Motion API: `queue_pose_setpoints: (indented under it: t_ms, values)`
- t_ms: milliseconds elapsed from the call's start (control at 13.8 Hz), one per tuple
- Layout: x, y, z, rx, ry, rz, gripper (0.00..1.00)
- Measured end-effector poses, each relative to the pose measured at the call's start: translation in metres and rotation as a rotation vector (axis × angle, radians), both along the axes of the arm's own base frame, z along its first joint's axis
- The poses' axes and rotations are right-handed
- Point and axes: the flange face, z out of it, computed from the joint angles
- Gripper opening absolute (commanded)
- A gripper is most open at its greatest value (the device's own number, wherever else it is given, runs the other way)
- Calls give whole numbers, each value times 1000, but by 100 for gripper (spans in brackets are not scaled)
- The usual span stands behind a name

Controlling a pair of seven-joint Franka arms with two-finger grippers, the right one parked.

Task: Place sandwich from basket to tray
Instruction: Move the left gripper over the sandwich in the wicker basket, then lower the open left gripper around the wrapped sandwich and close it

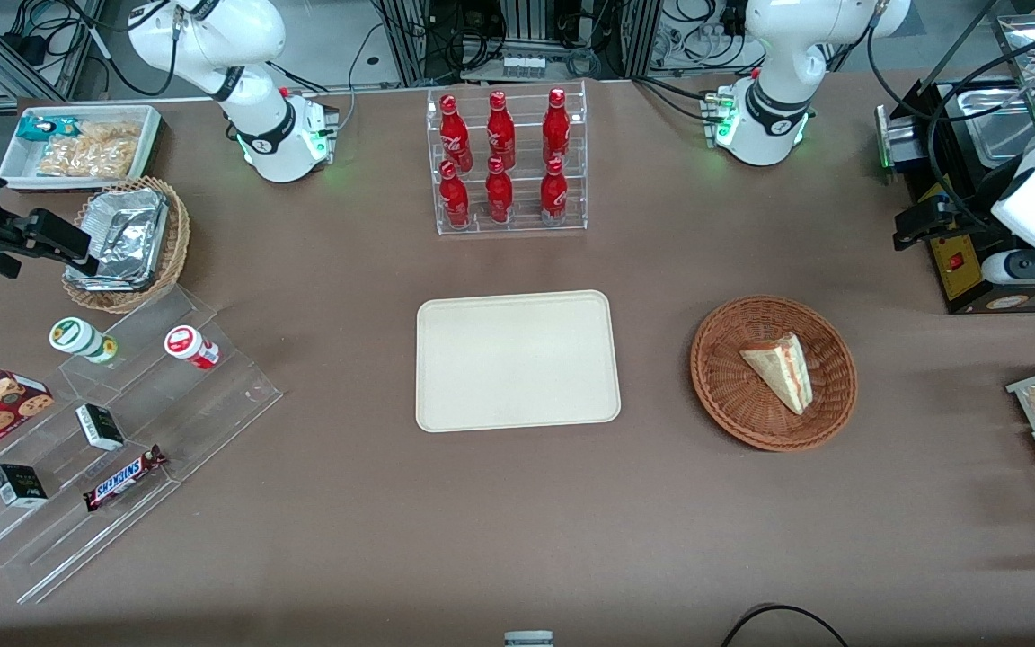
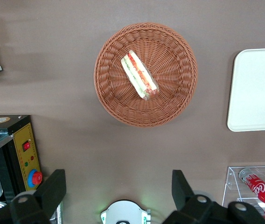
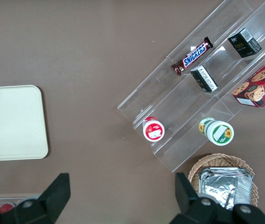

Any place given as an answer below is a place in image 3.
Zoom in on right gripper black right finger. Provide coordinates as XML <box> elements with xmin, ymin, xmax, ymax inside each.
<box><xmin>169</xmin><ymin>172</ymin><xmax>218</xmax><ymax>224</ymax></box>

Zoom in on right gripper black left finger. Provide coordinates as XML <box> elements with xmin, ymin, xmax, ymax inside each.
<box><xmin>1</xmin><ymin>173</ymin><xmax>71</xmax><ymax>224</ymax></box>

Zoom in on light woven wicker basket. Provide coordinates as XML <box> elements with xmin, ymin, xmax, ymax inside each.
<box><xmin>188</xmin><ymin>153</ymin><xmax>259</xmax><ymax>208</ymax></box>

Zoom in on beige rectangular plastic tray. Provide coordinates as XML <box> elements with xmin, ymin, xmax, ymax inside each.
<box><xmin>0</xmin><ymin>84</ymin><xmax>49</xmax><ymax>162</ymax></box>

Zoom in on silver foil packets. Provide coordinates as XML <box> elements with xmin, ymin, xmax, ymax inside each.
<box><xmin>198</xmin><ymin>167</ymin><xmax>254</xmax><ymax>210</ymax></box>

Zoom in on red cola bottle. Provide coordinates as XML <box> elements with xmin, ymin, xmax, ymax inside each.
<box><xmin>0</xmin><ymin>203</ymin><xmax>15</xmax><ymax>214</ymax></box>

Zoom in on green sunflower yogurt cup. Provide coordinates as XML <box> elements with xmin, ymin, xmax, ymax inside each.
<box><xmin>198</xmin><ymin>117</ymin><xmax>235</xmax><ymax>146</ymax></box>

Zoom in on red lidded yogurt cup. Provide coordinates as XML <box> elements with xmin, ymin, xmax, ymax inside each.
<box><xmin>142</xmin><ymin>116</ymin><xmax>166</xmax><ymax>142</ymax></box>

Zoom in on clear acrylic stepped shelf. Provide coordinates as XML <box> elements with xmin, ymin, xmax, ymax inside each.
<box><xmin>117</xmin><ymin>0</ymin><xmax>265</xmax><ymax>173</ymax></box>

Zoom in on small black carton box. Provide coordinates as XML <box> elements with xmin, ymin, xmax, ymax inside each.
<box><xmin>227</xmin><ymin>27</ymin><xmax>263</xmax><ymax>58</ymax></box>
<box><xmin>190</xmin><ymin>65</ymin><xmax>219</xmax><ymax>93</ymax></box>

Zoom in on red plaid cookie box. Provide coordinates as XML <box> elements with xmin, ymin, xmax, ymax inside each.
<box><xmin>231</xmin><ymin>49</ymin><xmax>265</xmax><ymax>108</ymax></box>

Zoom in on Snickers chocolate bar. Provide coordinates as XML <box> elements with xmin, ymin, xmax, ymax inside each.
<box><xmin>171</xmin><ymin>36</ymin><xmax>214</xmax><ymax>77</ymax></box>

